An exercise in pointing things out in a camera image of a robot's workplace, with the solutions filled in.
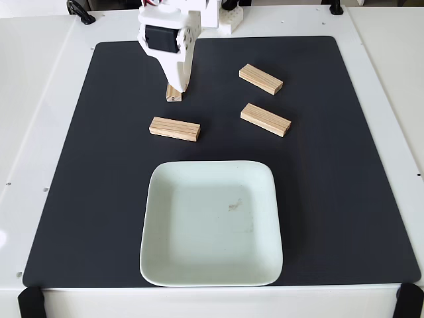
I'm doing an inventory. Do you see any wooden block marked 2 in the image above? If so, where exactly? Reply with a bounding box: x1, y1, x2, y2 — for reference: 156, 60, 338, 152
165, 82, 184, 103

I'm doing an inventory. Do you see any black table mat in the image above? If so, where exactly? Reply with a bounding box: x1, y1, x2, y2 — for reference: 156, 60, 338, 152
22, 35, 422, 288

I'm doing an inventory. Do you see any pale green square plate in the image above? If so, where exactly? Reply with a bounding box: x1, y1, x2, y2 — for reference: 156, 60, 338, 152
139, 160, 284, 288

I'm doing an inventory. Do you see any grooved wooden block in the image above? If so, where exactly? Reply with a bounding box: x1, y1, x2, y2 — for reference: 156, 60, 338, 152
148, 116, 202, 142
240, 103, 292, 138

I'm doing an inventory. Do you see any wooden block marked 3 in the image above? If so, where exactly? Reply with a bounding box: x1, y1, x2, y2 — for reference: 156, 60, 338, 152
238, 63, 284, 96

